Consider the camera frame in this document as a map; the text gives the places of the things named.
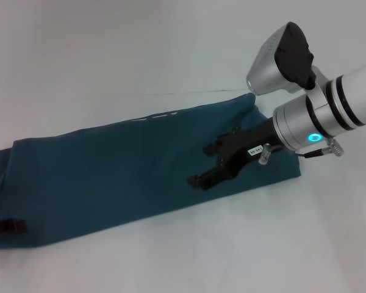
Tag teal blue shirt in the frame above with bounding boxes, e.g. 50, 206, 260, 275
0, 93, 303, 250

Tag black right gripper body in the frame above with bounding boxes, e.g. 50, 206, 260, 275
216, 118, 282, 178

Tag silver right arm cable plug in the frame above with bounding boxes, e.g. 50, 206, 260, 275
325, 137, 344, 156

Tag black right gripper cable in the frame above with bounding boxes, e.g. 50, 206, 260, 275
270, 143, 330, 159

